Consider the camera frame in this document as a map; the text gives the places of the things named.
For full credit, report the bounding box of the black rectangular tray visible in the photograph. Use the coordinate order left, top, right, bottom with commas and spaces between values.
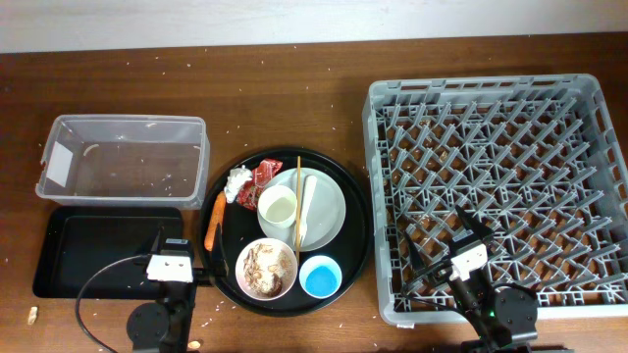
32, 206, 183, 298

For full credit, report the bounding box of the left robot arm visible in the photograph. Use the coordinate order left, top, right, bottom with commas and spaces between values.
127, 226, 229, 353

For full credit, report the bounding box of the grey dishwasher rack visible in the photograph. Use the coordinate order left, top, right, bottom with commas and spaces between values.
362, 74, 627, 328

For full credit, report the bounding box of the peanut on table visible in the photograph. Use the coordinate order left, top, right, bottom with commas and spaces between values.
27, 306, 38, 326

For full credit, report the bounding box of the blue cup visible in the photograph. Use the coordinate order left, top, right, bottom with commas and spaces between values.
298, 255, 342, 299

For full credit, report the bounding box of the round black tray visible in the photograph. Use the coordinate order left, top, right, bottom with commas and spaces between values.
197, 147, 374, 317

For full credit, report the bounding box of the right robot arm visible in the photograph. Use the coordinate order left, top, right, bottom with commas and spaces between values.
401, 206, 538, 352

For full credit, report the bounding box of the crumpled white tissue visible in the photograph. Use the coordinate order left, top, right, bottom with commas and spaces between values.
224, 166, 253, 203

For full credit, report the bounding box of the red snack wrapper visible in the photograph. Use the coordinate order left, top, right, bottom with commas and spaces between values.
236, 159, 283, 211

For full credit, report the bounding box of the white cup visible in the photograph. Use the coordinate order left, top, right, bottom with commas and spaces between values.
257, 185, 297, 228

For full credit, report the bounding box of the orange carrot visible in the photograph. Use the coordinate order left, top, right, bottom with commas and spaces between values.
204, 191, 227, 252

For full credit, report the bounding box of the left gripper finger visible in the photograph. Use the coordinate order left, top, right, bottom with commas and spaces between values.
210, 224, 229, 277
135, 227, 163, 255

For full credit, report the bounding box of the clear plastic bin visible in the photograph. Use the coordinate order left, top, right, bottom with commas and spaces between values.
35, 114, 210, 210

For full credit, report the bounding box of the pink bowl with food scraps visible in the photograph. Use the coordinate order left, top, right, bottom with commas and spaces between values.
235, 238, 298, 301

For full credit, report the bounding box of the grey plate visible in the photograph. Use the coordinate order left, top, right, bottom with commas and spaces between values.
257, 168, 346, 252

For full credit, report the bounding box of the wooden chopstick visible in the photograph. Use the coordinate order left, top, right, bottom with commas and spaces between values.
294, 156, 302, 266

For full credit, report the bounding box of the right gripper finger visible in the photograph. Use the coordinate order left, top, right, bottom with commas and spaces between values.
403, 231, 425, 273
455, 206, 494, 240

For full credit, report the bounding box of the white plastic fork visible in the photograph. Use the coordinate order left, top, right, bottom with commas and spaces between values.
294, 176, 318, 249

